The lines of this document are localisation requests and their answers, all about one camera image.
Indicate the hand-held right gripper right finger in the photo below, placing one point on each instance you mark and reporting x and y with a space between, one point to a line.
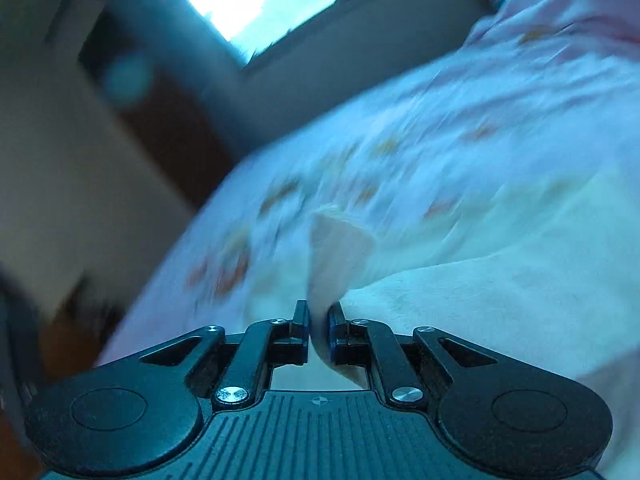
332 335

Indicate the pink floral bed sheet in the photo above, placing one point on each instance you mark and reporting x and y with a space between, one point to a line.
400 110

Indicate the dark wooden door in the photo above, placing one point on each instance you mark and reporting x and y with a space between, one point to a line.
165 125

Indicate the grey curtain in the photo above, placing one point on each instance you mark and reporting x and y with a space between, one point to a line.
150 5

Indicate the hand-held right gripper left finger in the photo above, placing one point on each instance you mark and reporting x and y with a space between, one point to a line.
301 330

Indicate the cream knit sweater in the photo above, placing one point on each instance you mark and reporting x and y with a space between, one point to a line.
500 310

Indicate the window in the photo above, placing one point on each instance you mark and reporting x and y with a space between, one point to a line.
240 0

